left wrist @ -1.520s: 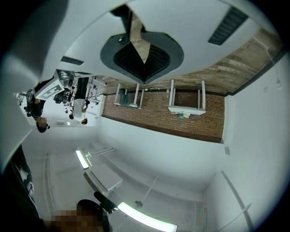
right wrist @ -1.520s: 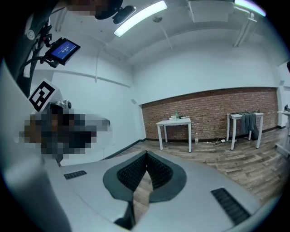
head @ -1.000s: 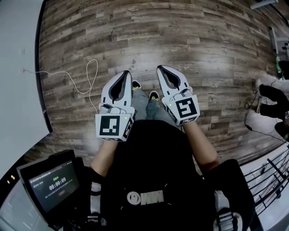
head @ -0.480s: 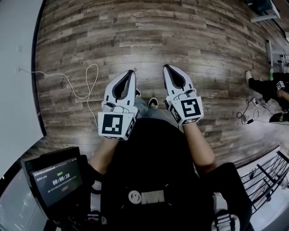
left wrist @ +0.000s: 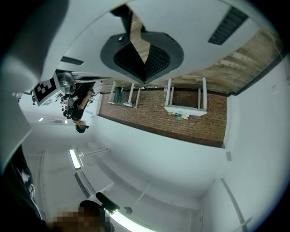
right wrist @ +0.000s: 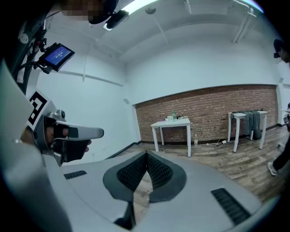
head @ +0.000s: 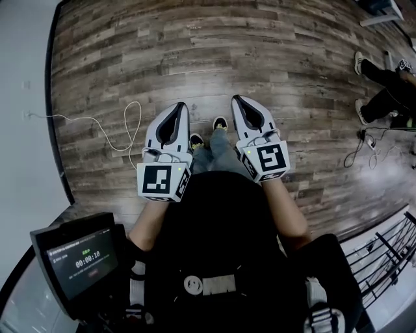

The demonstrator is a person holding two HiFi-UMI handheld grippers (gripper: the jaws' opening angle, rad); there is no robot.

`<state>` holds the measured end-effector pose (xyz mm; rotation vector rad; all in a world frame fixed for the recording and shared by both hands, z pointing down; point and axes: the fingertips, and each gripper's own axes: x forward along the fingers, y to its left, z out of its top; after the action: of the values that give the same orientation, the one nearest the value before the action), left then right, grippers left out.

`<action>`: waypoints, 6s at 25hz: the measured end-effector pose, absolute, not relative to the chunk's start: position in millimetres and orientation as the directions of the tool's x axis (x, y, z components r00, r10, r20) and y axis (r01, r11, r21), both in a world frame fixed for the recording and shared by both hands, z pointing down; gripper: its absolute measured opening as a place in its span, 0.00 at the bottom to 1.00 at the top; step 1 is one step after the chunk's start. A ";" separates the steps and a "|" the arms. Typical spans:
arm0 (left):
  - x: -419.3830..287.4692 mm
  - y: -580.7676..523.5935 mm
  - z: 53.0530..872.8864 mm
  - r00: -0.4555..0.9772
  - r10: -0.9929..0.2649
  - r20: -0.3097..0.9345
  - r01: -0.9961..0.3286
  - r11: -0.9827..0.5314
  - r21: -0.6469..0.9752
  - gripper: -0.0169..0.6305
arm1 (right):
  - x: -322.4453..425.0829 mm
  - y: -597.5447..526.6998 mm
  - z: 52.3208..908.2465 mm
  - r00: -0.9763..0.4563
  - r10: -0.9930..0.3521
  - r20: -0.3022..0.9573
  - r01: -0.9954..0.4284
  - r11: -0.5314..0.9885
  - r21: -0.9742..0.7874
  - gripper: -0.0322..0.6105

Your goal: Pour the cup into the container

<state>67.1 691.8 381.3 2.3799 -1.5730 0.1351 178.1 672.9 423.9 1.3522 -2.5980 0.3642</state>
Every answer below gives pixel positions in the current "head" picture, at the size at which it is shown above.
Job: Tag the person's right black yellow shoe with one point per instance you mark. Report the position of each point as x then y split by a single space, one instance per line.
220 123

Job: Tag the person's leg grey jeans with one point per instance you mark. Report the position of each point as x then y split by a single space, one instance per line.
201 161
224 149

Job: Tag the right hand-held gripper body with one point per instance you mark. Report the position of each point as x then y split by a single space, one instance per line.
273 159

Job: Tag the white power strip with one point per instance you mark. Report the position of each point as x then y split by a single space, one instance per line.
371 143

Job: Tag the person's right forearm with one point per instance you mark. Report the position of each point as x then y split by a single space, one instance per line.
286 211

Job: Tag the white wall socket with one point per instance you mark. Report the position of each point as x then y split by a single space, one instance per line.
26 114

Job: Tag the black timer monitor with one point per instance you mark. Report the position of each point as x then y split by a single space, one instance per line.
81 260

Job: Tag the grey metal desk frame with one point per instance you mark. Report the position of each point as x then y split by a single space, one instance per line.
380 18

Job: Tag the person's left leg grey jeans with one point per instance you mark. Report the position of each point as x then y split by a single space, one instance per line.
201 161

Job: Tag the person's black clothed torso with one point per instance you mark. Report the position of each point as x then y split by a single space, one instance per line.
221 221

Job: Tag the person's left black yellow shoe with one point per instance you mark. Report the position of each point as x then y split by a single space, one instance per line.
196 141

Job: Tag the person's black yellow shoe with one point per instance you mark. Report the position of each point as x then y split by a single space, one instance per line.
196 141
220 123

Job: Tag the black metal railing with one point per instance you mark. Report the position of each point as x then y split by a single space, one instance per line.
388 257

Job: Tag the person's left forearm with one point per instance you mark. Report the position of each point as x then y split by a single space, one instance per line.
149 221

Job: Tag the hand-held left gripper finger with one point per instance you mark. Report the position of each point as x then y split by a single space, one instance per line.
184 143
152 138

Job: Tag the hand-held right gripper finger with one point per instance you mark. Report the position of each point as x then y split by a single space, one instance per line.
269 125
240 133

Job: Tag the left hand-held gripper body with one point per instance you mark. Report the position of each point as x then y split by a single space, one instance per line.
156 180

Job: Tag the person's right leg grey jeans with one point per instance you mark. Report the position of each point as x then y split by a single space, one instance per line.
224 149

